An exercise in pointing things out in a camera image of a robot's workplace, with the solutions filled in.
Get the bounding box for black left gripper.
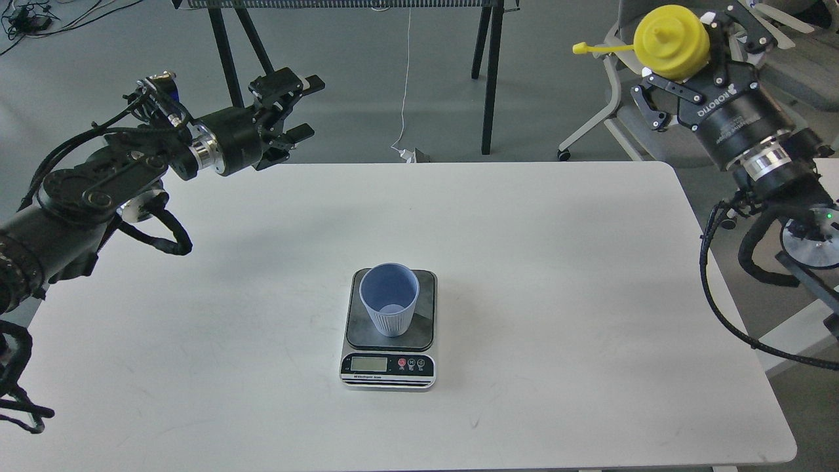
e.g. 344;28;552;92
191;67;326;176

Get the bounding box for white power adapter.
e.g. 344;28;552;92
397;147;431;164

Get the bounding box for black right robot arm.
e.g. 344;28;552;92
631;1;837;371

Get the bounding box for white hanging cable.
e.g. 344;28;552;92
391;5;413;153

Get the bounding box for digital kitchen scale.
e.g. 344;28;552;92
339;268;437;389

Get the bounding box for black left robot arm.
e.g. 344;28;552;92
1;68;326;313

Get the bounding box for black floor cables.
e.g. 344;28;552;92
0;0;144;56

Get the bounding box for black metal table frame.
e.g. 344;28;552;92
172;0;522;158

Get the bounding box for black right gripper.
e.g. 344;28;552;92
631;5;794;170

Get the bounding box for blue plastic cup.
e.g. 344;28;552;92
359;263;420;338

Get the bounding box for yellow squeeze bottle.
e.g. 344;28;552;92
572;4;711;81

